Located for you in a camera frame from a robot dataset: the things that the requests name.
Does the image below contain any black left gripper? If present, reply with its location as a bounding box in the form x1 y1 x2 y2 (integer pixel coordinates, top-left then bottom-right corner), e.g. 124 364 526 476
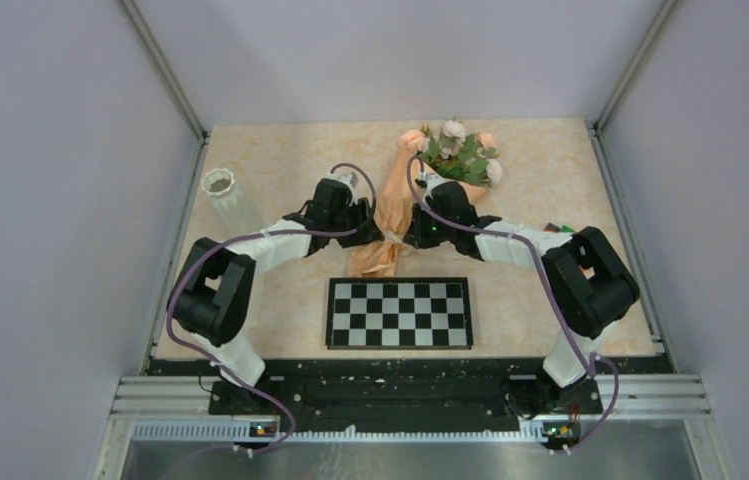
329 197 384 248

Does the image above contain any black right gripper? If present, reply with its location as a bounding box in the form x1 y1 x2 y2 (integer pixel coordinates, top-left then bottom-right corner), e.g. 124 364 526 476
404 201 456 249

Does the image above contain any flower bouquet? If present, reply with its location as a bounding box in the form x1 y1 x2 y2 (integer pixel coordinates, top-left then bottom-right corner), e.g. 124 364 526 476
348 119 504 280

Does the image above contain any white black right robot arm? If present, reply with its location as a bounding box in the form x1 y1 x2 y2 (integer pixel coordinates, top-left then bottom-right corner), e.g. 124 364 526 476
403 174 641 412

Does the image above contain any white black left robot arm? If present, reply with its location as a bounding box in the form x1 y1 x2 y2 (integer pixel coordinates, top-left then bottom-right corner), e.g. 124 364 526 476
166 174 384 414

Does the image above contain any black white checkerboard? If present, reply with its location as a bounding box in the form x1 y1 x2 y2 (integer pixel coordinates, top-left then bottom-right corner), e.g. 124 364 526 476
325 277 474 350

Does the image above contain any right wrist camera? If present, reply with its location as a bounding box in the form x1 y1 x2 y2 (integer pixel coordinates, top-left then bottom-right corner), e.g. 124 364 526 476
412 170 447 198

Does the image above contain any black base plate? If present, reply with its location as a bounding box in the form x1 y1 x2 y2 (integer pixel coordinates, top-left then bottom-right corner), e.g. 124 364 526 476
145 357 673 435

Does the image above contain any aluminium frame rail right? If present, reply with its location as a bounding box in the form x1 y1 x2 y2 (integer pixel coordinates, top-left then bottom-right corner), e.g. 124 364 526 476
585 0 683 372

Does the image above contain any aluminium front rail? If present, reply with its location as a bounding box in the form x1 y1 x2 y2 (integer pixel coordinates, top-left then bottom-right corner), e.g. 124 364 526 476
110 374 711 444

